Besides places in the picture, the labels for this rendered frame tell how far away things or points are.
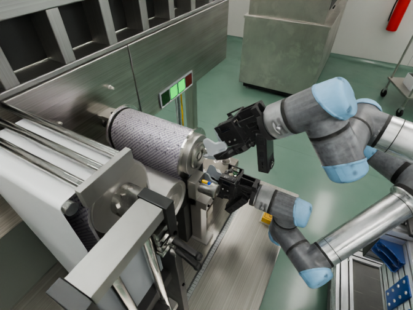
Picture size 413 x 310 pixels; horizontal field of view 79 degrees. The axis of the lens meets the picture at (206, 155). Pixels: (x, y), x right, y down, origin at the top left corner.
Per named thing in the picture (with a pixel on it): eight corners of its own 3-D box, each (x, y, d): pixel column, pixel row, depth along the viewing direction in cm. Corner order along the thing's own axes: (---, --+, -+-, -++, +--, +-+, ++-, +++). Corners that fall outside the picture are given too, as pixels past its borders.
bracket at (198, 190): (207, 246, 87) (208, 189, 66) (191, 238, 89) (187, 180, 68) (214, 235, 90) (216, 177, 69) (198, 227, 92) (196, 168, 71)
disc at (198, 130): (181, 189, 70) (175, 151, 60) (179, 188, 70) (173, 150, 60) (206, 155, 79) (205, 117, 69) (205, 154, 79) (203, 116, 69)
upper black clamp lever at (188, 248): (198, 264, 37) (200, 261, 36) (170, 245, 37) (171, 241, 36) (203, 256, 38) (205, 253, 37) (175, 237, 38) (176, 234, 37)
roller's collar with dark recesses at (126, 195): (139, 234, 46) (133, 213, 41) (115, 220, 48) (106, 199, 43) (161, 208, 50) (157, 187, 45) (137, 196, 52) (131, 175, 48)
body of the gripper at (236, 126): (225, 114, 63) (266, 95, 54) (243, 141, 65) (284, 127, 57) (211, 130, 58) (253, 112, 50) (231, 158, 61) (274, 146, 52)
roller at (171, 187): (163, 232, 67) (157, 205, 59) (93, 195, 76) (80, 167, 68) (187, 200, 74) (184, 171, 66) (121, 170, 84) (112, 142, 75)
